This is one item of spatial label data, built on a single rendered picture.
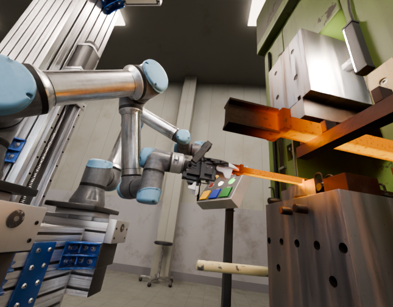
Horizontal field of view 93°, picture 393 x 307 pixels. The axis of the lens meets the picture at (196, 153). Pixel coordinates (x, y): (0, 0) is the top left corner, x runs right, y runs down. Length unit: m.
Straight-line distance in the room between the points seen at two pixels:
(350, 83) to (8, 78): 1.19
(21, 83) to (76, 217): 0.62
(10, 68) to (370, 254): 0.90
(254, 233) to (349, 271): 3.28
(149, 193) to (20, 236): 0.30
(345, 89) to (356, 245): 0.68
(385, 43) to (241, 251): 3.41
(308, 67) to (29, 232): 1.11
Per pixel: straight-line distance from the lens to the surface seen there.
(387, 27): 1.05
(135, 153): 0.76
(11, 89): 0.53
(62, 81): 0.59
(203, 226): 3.79
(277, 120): 0.32
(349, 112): 1.12
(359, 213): 0.68
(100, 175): 1.00
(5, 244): 0.54
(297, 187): 0.88
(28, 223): 0.56
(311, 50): 1.15
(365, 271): 0.66
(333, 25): 1.38
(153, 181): 0.63
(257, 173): 0.76
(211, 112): 4.70
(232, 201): 1.12
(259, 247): 3.89
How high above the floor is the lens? 0.76
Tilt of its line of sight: 23 degrees up
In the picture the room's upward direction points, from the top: 7 degrees clockwise
